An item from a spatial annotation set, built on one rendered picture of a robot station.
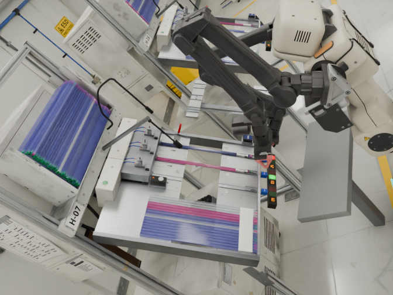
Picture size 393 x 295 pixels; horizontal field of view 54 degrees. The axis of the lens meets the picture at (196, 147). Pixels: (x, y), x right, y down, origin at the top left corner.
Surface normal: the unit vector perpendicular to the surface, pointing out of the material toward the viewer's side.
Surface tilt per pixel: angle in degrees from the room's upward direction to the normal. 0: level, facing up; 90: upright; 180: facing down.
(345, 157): 0
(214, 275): 0
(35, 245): 93
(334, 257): 0
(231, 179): 48
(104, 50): 90
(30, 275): 89
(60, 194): 90
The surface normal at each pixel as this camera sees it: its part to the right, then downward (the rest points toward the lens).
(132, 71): -0.12, 0.70
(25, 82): 0.73, -0.41
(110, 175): 0.09, -0.70
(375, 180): -0.67, -0.58
